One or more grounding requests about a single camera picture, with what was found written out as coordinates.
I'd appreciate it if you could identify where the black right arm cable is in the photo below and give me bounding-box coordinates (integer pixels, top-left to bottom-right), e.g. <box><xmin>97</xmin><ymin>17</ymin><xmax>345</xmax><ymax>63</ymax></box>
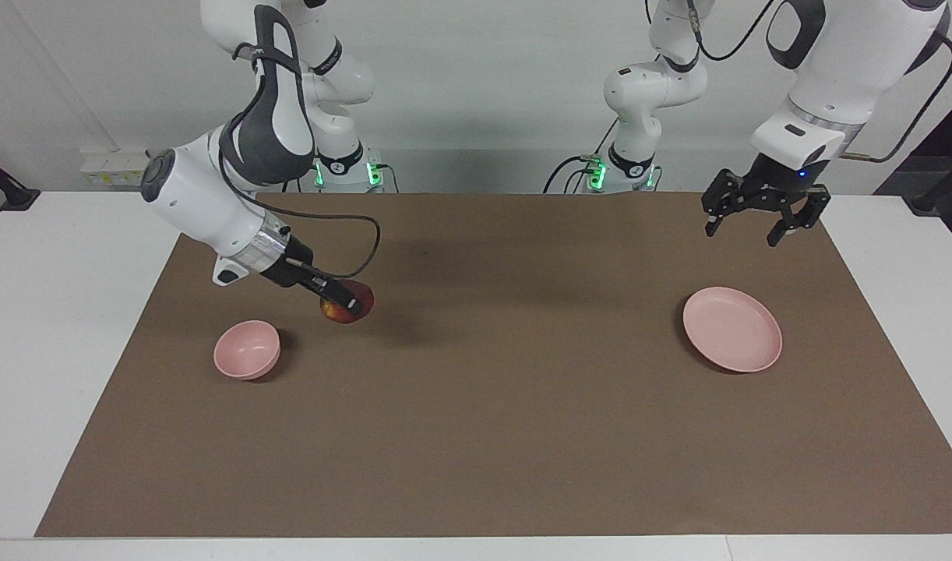
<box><xmin>218</xmin><ymin>42</ymin><xmax>383</xmax><ymax>282</ymax></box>

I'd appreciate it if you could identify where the red apple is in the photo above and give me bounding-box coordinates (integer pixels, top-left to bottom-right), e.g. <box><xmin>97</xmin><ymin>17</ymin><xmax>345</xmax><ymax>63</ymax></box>
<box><xmin>319</xmin><ymin>282</ymin><xmax>376</xmax><ymax>325</ymax></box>

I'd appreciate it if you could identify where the pink bowl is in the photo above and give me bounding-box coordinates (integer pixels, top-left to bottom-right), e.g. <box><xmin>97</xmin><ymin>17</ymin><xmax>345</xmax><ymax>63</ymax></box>
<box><xmin>213</xmin><ymin>319</ymin><xmax>281</xmax><ymax>380</ymax></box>

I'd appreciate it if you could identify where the black camera stand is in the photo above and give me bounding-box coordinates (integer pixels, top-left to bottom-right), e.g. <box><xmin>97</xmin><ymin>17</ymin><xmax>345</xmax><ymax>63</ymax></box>
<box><xmin>0</xmin><ymin>149</ymin><xmax>41</xmax><ymax>212</ymax></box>
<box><xmin>910</xmin><ymin>159</ymin><xmax>952</xmax><ymax>216</ymax></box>

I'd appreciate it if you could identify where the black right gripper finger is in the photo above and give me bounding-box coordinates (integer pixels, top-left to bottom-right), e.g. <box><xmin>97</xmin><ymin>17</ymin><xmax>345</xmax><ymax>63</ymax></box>
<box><xmin>319</xmin><ymin>288</ymin><xmax>365</xmax><ymax>321</ymax></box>
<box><xmin>314</xmin><ymin>269</ymin><xmax>368</xmax><ymax>312</ymax></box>

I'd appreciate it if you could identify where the brown table mat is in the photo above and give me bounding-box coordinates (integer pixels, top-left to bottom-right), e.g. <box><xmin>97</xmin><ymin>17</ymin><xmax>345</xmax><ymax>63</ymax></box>
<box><xmin>36</xmin><ymin>192</ymin><xmax>952</xmax><ymax>538</ymax></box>

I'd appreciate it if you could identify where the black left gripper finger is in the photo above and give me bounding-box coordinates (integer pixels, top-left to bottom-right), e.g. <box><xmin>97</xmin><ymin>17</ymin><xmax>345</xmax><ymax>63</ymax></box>
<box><xmin>766</xmin><ymin>187</ymin><xmax>830</xmax><ymax>249</ymax></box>
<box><xmin>700</xmin><ymin>169</ymin><xmax>746</xmax><ymax>238</ymax></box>

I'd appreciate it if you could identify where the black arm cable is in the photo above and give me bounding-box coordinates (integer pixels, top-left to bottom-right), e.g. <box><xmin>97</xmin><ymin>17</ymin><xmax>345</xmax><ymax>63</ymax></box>
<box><xmin>684</xmin><ymin>0</ymin><xmax>952</xmax><ymax>165</ymax></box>
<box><xmin>218</xmin><ymin>42</ymin><xmax>383</xmax><ymax>282</ymax></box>

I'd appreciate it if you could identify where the pink plate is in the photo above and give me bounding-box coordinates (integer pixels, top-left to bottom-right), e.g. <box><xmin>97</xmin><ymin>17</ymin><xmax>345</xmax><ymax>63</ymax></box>
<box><xmin>682</xmin><ymin>286</ymin><xmax>784</xmax><ymax>373</ymax></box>

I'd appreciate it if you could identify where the dark cabinet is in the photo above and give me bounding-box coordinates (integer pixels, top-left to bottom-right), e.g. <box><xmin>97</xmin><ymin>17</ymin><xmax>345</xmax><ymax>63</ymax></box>
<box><xmin>873</xmin><ymin>89</ymin><xmax>952</xmax><ymax>259</ymax></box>

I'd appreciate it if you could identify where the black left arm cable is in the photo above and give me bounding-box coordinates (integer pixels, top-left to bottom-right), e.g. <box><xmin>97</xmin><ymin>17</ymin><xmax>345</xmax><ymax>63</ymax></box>
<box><xmin>684</xmin><ymin>0</ymin><xmax>952</xmax><ymax>165</ymax></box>

